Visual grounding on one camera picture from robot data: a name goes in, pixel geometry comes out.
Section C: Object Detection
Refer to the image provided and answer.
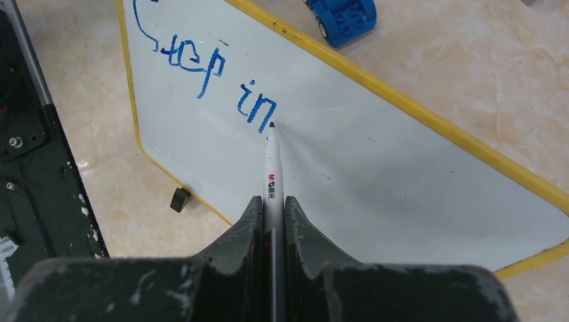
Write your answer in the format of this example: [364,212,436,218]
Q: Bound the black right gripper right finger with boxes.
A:
[284,197,518,321]

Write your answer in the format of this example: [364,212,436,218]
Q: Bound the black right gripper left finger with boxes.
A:
[3,197,263,321]

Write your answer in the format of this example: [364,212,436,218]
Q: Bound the blue white marker pen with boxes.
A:
[263,122,287,321]

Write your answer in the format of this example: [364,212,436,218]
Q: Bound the yellow-framed whiteboard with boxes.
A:
[118,1,568,278]

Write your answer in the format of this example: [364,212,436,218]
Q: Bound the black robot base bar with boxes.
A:
[1,1,108,306]

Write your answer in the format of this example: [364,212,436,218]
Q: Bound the black left board foot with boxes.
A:
[170,188,191,213]

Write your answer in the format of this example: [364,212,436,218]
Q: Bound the blue toy wheel block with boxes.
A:
[303,0,377,48]

